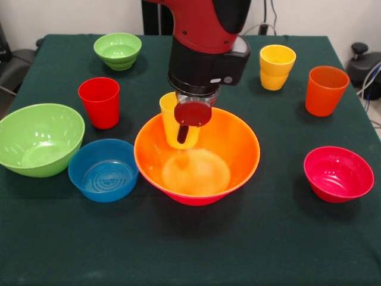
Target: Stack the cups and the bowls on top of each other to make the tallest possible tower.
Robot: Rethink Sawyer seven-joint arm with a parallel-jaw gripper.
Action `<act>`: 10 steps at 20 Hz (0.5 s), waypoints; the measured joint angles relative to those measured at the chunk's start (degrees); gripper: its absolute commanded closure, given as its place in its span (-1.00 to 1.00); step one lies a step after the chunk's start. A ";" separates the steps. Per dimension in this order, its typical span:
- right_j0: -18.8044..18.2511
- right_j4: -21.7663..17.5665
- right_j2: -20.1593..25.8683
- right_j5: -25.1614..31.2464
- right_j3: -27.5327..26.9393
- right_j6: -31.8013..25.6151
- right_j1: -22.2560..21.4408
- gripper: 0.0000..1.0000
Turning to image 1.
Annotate red bowl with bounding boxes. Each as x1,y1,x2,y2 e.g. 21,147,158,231
303,145,375,204

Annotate red cup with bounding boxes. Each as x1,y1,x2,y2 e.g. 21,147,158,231
77,77,121,130

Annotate orange cup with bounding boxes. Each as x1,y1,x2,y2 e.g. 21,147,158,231
305,66,350,117

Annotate large green bowl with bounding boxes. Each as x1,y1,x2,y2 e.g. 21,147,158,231
0,103,86,179

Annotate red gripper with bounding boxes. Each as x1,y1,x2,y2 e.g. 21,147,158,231
174,101,213,144

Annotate white cable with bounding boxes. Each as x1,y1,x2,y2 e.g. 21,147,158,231
243,22,277,36

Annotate large orange bowl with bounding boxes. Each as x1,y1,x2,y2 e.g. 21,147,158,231
133,106,261,198

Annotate dark green tablecloth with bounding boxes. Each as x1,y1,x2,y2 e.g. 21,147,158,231
0,34,381,286

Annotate small green bowl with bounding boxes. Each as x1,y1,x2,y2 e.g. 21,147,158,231
93,32,142,72

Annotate black chair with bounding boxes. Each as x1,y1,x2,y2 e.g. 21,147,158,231
0,20,45,96

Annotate blue bowl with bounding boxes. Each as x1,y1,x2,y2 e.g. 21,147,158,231
68,138,140,204

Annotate black cabinet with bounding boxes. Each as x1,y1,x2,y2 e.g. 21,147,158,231
142,0,176,36

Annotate blue and white cables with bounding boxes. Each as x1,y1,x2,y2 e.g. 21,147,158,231
356,61,381,102

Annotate black equipment base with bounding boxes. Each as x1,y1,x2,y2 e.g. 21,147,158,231
346,42,381,89

